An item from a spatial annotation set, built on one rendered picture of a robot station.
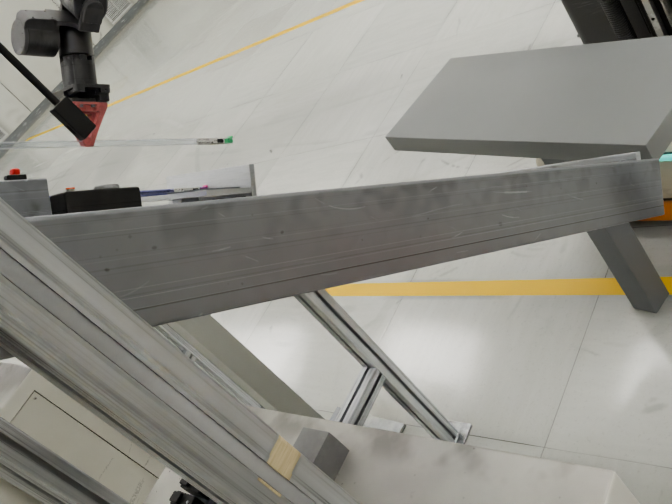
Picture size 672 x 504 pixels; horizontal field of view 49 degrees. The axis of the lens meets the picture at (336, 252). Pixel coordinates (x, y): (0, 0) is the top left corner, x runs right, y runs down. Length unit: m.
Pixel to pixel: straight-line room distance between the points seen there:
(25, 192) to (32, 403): 1.26
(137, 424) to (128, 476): 1.73
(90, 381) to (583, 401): 1.39
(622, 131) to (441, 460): 0.55
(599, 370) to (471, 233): 1.12
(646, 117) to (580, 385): 0.70
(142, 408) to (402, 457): 0.60
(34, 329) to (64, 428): 1.65
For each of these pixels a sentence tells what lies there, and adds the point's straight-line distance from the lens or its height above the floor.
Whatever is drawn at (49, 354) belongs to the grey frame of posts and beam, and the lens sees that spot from 0.33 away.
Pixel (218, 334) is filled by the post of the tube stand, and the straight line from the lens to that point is 1.58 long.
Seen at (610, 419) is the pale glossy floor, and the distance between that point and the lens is 1.60.
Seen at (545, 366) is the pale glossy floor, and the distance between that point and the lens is 1.73.
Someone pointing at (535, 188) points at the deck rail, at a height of 0.88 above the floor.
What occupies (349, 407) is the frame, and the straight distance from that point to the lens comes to 1.50.
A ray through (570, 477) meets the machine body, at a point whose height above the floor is 0.62.
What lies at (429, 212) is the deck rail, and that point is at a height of 0.97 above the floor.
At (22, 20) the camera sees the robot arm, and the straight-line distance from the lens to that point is 1.34.
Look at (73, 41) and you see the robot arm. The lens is 1.36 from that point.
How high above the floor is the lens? 1.26
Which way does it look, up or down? 30 degrees down
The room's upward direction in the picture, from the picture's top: 42 degrees counter-clockwise
